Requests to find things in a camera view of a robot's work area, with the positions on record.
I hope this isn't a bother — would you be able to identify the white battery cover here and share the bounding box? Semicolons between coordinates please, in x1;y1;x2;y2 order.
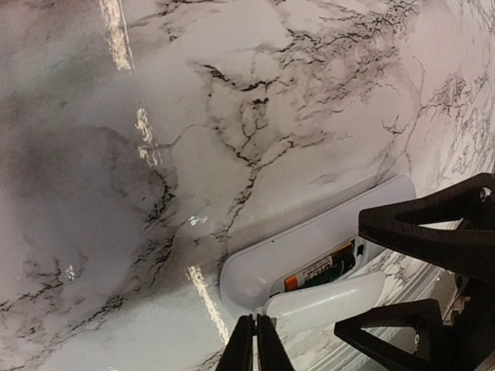
261;271;385;333

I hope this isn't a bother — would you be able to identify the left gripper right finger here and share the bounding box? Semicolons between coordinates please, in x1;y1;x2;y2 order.
256;315;295;371

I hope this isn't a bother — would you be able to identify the black green AAA battery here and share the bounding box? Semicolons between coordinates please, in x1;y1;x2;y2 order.
299;254;356;289

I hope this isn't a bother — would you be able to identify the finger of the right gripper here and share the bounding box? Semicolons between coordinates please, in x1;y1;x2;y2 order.
358;173;494;282
334;298;494;370

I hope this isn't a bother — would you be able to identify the gold AAA battery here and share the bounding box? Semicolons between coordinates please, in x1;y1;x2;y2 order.
283;240;355;292

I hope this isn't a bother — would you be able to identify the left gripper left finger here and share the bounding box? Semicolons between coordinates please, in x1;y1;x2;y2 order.
216;315;255;371

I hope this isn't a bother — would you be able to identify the white remote control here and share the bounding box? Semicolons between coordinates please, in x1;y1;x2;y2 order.
220;175;416;317

